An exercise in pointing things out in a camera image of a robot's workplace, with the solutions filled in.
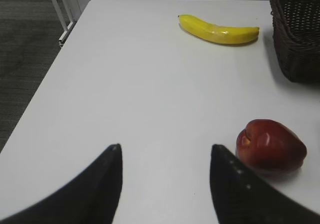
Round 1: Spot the white metal table leg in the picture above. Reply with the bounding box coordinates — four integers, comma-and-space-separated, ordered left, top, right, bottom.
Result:
51, 0, 76, 48

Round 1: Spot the red apple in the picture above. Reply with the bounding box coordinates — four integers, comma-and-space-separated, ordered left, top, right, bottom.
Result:
235, 119, 308, 175

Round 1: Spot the yellow banana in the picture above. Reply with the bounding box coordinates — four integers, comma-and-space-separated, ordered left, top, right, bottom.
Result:
178, 15, 260, 45

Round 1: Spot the dark wicker basket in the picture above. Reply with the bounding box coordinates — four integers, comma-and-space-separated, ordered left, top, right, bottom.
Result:
269, 0, 320, 83

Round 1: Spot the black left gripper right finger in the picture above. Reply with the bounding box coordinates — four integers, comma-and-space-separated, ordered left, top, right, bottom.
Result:
211, 144, 320, 223

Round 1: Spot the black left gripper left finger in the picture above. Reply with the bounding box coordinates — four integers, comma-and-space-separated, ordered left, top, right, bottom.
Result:
1, 144, 123, 223

